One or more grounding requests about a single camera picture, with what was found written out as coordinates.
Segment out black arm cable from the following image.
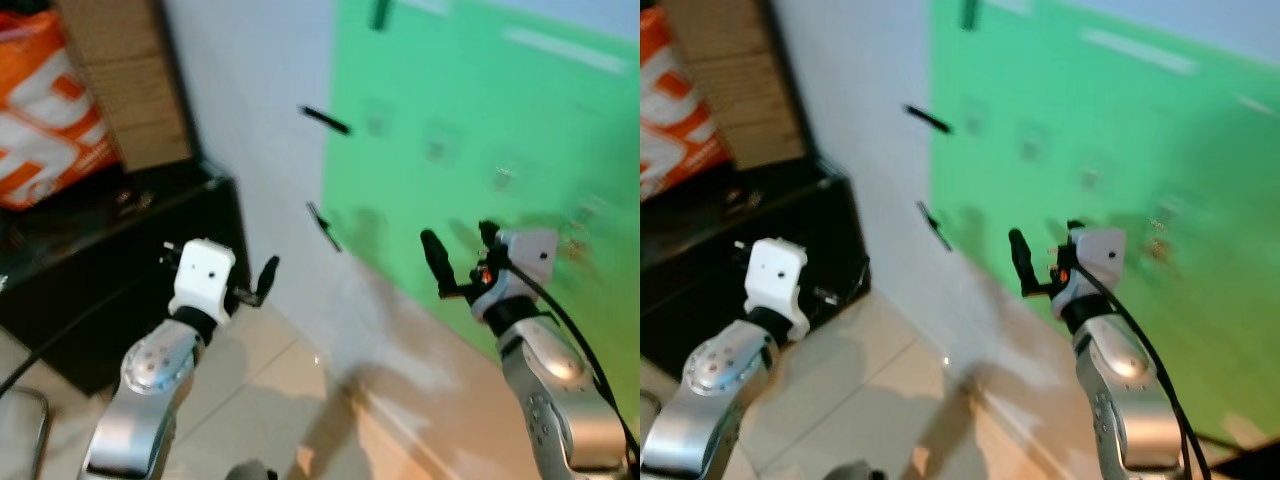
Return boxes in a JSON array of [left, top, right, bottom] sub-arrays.
[[503, 260, 641, 467], [0, 268, 173, 397], [1073, 262, 1214, 480]]

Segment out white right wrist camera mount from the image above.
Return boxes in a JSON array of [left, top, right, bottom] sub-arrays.
[[496, 227, 560, 302], [1069, 227, 1128, 304]]

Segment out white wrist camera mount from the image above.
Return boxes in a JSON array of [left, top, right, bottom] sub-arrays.
[[1069, 227, 1128, 304], [167, 238, 238, 324], [496, 227, 560, 302], [745, 236, 810, 342]]

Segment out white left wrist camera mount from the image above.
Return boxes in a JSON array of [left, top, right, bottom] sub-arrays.
[[167, 238, 238, 324], [745, 236, 810, 342]]

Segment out orange and white bag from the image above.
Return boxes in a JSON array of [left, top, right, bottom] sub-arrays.
[[0, 8, 123, 212], [640, 5, 732, 202]]

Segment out black low cabinet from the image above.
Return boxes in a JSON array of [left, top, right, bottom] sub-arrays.
[[0, 158, 253, 397], [640, 157, 873, 382]]

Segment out thin black tape strip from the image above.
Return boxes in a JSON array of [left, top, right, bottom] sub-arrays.
[[306, 201, 344, 254], [916, 200, 955, 253]]

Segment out brown hanging key bunch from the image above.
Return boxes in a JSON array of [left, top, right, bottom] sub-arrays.
[[560, 200, 607, 265], [1144, 198, 1189, 265]]

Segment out brown cardboard box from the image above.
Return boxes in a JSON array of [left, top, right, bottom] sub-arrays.
[[53, 0, 197, 173], [662, 0, 809, 172]]

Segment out green wall board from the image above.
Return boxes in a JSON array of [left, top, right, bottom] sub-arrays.
[[321, 0, 641, 443], [927, 0, 1280, 448]]

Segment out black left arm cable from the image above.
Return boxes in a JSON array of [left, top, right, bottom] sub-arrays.
[[0, 268, 173, 397]]

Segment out long white tape strip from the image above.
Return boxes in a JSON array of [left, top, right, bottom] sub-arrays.
[[1080, 27, 1199, 75], [503, 28, 633, 75]]

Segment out short black tape strip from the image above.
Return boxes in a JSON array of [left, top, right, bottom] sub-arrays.
[[299, 104, 353, 136], [904, 103, 954, 135]]

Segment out grey metal chair frame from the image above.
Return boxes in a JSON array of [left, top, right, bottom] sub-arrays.
[[0, 386, 53, 480]]

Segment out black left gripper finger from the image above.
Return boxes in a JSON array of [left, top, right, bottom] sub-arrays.
[[840, 256, 871, 304], [249, 255, 282, 308]]

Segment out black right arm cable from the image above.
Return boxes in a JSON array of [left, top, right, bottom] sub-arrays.
[[503, 260, 641, 467], [1073, 262, 1214, 480]]

